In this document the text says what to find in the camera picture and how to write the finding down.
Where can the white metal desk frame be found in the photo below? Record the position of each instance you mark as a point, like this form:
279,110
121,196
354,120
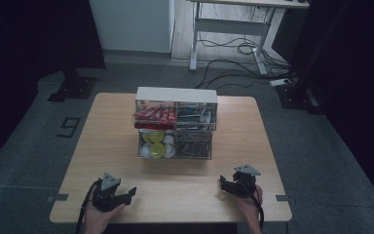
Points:
233,26

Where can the clear drawer with capsules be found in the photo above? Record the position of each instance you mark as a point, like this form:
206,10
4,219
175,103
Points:
157,144

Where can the black curtain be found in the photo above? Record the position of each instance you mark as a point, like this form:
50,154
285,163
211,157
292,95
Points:
29,48
357,81

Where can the clear compartment organizer box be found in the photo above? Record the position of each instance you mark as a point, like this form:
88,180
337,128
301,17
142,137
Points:
176,95

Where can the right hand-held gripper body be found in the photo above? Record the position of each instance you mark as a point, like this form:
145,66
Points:
245,183

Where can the person's left hand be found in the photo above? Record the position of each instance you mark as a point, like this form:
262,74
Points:
99,217

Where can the pile of white green capsules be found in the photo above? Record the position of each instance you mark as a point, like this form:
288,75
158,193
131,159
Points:
157,149

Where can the black stand base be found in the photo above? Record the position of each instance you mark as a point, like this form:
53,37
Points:
76,87
297,96

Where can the white power strip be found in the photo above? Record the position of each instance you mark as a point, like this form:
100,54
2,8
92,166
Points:
280,82

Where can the clear drawer with red packets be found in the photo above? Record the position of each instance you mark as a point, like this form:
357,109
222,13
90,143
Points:
156,113

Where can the white cabinet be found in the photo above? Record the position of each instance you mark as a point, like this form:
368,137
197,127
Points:
133,24

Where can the person's right hand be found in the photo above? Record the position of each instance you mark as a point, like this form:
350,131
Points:
250,208

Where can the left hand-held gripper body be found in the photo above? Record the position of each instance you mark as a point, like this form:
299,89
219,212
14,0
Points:
105,198

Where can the clear drawer with dark packets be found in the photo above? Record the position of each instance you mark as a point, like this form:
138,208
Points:
196,117

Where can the stack of red packets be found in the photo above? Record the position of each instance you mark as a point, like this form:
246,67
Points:
156,114

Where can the pile of brown sticks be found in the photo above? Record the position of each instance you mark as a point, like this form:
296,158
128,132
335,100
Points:
193,146

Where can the grey tape strip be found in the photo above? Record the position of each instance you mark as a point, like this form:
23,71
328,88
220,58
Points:
57,197
285,198

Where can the clear drawer with brown sticks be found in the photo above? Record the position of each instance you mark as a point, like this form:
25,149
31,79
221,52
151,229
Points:
193,144

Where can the pile of dark packets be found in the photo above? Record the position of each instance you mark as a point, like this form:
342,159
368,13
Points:
193,115

